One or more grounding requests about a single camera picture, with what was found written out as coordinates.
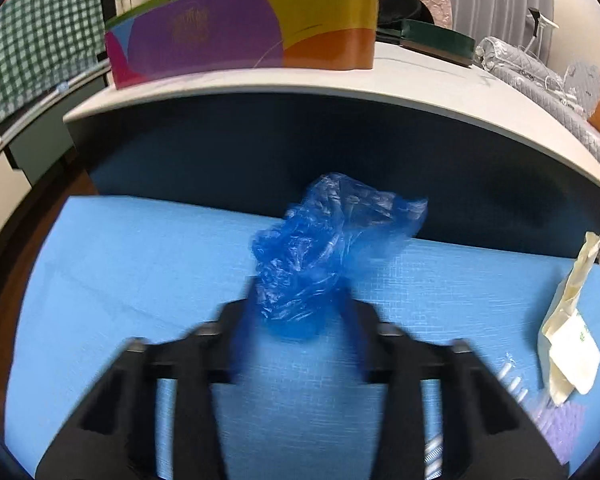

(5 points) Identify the pink lace basket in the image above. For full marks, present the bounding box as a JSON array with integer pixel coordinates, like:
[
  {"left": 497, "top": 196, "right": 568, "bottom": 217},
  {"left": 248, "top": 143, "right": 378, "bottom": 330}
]
[{"left": 377, "top": 0, "right": 453, "bottom": 28}]

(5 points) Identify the colourful gift box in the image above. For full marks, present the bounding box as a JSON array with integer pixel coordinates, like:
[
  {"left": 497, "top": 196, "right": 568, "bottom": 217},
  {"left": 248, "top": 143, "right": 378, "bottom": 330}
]
[{"left": 104, "top": 0, "right": 379, "bottom": 91}]

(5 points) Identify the blue tablecloth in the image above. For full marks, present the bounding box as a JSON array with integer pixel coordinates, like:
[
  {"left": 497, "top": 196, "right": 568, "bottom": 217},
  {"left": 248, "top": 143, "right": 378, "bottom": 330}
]
[{"left": 2, "top": 195, "right": 600, "bottom": 480}]

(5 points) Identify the green checked cloth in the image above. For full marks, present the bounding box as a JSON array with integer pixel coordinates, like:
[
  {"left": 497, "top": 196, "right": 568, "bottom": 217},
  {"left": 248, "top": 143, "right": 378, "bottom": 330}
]
[{"left": 0, "top": 0, "right": 103, "bottom": 136}]

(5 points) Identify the white desk lamp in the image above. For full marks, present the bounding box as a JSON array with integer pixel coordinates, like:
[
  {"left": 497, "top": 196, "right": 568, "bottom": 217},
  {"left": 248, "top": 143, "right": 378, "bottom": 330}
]
[{"left": 527, "top": 7, "right": 560, "bottom": 53}]

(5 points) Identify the black television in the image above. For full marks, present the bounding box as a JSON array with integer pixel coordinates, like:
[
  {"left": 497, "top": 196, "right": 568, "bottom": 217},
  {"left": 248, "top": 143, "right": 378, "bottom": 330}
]
[{"left": 97, "top": 0, "right": 117, "bottom": 61}]

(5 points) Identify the grey television cabinet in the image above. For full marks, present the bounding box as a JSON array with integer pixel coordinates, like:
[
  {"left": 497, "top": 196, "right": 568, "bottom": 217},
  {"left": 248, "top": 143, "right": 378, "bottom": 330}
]
[{"left": 0, "top": 60, "right": 111, "bottom": 186}]

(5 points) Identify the grey quilted sofa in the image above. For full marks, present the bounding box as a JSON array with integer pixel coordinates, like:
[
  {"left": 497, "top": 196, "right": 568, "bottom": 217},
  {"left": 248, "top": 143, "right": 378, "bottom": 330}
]
[{"left": 475, "top": 36, "right": 600, "bottom": 196}]

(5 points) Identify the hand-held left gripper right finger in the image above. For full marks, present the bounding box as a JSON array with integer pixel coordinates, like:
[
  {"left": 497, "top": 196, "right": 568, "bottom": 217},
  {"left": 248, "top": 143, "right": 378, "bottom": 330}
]
[{"left": 337, "top": 285, "right": 568, "bottom": 480}]

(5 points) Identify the purple spiky mat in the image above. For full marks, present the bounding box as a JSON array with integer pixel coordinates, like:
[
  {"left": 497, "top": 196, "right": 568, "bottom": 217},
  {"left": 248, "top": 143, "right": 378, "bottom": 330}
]
[{"left": 530, "top": 400, "right": 588, "bottom": 466}]

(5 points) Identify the white coffee table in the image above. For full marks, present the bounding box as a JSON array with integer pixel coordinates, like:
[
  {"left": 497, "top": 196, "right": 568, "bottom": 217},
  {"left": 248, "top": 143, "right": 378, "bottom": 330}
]
[{"left": 62, "top": 40, "right": 600, "bottom": 256}]

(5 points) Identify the blue plastic bag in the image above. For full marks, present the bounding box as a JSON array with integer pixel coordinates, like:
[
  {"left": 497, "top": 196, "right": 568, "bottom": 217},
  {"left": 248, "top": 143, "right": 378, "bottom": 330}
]
[{"left": 251, "top": 172, "right": 429, "bottom": 342}]

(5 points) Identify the dark green round tin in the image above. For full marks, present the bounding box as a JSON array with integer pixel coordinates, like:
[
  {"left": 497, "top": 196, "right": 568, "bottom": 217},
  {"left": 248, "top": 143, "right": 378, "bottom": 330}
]
[{"left": 375, "top": 18, "right": 477, "bottom": 67}]

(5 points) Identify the cream paper bag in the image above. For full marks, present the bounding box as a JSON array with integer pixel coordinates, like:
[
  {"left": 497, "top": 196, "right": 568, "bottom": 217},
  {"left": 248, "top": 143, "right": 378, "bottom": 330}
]
[{"left": 540, "top": 231, "right": 600, "bottom": 407}]

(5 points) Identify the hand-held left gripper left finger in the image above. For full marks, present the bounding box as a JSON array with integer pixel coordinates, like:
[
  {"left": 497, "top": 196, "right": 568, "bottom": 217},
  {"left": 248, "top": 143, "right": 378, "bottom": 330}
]
[{"left": 35, "top": 280, "right": 261, "bottom": 480}]

